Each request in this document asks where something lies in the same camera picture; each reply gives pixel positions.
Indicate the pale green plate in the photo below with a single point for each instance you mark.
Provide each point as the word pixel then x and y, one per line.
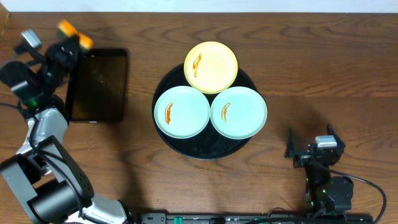
pixel 238 112
pixel 182 112

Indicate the yellow plate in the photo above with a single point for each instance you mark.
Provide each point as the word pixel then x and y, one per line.
pixel 210 67

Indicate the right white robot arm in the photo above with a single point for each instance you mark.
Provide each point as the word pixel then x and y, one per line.
pixel 326 193

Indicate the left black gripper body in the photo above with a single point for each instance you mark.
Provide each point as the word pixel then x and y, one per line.
pixel 66 45

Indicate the orange and green sponge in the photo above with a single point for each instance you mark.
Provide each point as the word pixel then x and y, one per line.
pixel 66 30

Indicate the black rectangular water tray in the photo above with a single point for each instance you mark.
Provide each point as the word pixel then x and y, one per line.
pixel 97 87

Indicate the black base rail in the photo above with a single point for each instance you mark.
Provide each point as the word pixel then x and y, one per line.
pixel 277 218

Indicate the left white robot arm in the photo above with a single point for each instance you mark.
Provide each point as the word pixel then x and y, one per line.
pixel 48 183

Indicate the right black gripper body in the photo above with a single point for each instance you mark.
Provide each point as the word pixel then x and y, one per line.
pixel 302 161

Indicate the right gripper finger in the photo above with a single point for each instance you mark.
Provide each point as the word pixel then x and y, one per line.
pixel 330 131
pixel 290 150

